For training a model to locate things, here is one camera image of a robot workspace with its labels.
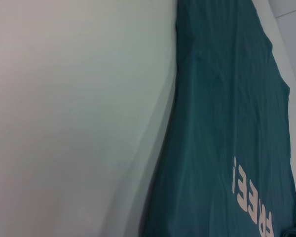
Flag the blue t-shirt with FREE print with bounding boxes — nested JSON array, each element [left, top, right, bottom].
[[142, 0, 296, 237]]

